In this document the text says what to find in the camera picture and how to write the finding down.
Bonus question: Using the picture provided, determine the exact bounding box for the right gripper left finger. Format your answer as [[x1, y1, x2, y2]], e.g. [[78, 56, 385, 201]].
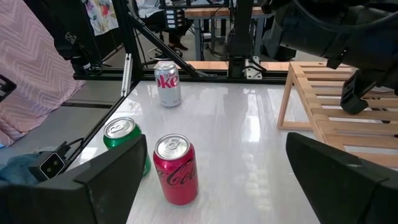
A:
[[0, 133, 149, 224]]

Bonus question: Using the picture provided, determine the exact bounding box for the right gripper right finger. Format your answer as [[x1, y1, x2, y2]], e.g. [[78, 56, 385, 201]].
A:
[[285, 131, 398, 224]]

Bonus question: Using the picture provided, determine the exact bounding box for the green Sprite can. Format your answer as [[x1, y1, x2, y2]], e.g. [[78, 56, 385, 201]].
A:
[[103, 116, 152, 177]]

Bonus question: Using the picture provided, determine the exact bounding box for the red Coke Zero can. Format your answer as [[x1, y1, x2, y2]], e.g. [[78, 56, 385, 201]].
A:
[[152, 133, 200, 207]]

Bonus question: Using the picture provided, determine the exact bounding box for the silver Diet Coke can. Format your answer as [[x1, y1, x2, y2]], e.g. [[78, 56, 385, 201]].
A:
[[154, 60, 183, 108]]

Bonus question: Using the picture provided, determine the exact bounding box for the wooden slatted shelf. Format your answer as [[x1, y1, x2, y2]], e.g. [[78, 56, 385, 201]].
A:
[[277, 61, 398, 170]]

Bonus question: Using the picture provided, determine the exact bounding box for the blue cloth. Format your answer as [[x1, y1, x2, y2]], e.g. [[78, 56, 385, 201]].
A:
[[0, 153, 40, 185]]

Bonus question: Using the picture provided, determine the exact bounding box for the silver mounting plate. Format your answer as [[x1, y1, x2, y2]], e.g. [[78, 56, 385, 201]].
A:
[[244, 55, 264, 80]]

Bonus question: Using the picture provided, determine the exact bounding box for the pink zigzag fabric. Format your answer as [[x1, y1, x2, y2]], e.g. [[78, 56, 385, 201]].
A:
[[0, 0, 85, 147]]

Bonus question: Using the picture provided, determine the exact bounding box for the wooden workbench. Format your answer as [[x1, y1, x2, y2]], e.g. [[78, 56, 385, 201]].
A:
[[183, 6, 276, 62]]

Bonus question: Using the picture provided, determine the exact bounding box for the floral fabric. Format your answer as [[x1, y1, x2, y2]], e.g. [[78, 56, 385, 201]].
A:
[[81, 0, 120, 37]]

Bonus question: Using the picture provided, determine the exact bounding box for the person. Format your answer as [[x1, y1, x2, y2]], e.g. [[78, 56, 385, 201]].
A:
[[135, 0, 195, 52]]

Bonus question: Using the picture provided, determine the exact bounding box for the black table-level camera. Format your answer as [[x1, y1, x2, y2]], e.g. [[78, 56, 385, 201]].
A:
[[28, 141, 85, 182]]

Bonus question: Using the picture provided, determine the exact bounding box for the black clamp bracket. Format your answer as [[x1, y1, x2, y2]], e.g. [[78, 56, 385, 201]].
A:
[[0, 73, 18, 103]]

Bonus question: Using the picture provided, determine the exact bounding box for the silver aluminium bracket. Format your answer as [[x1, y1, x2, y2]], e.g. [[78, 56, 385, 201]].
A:
[[121, 53, 134, 98]]

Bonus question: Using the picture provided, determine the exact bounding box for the black aluminium table frame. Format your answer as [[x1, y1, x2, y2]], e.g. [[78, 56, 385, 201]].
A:
[[23, 0, 293, 175]]

